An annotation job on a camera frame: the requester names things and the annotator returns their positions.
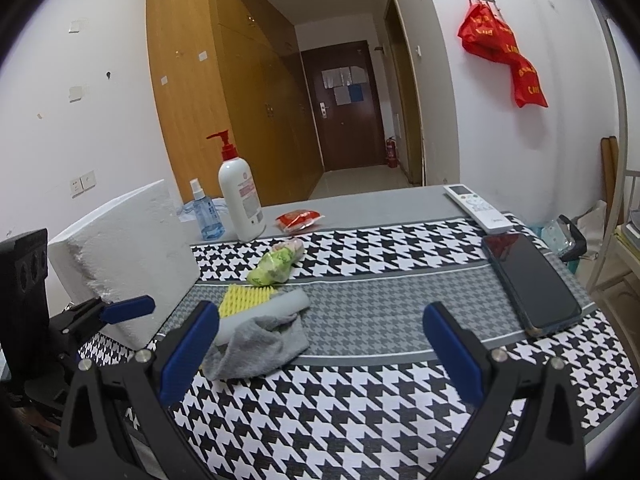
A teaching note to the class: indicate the houndstooth table mat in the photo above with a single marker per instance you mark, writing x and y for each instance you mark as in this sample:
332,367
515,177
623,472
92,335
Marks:
367,399

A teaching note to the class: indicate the grey cloth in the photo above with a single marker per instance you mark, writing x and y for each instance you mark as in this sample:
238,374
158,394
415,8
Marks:
257,347

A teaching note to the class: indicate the green plastic snack bag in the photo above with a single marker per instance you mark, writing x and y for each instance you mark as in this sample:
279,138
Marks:
275,266

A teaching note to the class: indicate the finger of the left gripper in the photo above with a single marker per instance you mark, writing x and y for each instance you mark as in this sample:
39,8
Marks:
126,310

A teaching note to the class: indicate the white styrofoam box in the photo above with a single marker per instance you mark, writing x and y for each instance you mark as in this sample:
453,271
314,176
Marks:
131,246

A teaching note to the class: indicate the yellow mesh sponge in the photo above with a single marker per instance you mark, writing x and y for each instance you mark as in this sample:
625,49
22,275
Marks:
238,298

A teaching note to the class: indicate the red fire extinguisher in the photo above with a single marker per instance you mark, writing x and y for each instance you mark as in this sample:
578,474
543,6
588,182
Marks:
391,153

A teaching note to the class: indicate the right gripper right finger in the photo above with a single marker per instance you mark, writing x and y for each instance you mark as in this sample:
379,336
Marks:
548,441

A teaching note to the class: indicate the dark brown entrance door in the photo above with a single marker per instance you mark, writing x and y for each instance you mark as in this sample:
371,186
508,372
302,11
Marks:
347,112

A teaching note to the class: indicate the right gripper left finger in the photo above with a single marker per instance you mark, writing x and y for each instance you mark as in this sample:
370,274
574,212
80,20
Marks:
94,441

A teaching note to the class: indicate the white remote control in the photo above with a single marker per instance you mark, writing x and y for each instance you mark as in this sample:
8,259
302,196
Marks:
483,213

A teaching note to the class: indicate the metal bunk bed frame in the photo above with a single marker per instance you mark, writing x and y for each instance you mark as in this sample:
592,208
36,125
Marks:
595,285

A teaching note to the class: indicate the brown side door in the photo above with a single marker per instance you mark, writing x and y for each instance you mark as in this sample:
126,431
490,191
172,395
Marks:
408,95

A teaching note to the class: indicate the white lotion pump bottle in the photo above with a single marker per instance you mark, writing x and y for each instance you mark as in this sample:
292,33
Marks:
238,187

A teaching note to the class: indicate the black smartphone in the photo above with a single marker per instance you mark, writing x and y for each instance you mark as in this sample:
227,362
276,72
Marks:
540,298

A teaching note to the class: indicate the red hanging banner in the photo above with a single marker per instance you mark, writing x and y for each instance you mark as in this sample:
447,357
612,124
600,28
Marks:
484,34

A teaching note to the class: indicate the wooden wardrobe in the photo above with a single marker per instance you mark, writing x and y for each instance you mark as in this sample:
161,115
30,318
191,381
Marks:
232,65

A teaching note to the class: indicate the wall socket and switch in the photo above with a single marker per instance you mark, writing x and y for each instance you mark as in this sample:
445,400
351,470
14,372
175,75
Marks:
82,184

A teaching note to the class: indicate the red snack packet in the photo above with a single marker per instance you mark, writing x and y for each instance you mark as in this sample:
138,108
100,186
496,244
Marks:
298,220

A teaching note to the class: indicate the blue spray bottle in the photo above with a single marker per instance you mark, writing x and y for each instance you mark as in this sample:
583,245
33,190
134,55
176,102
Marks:
206,214

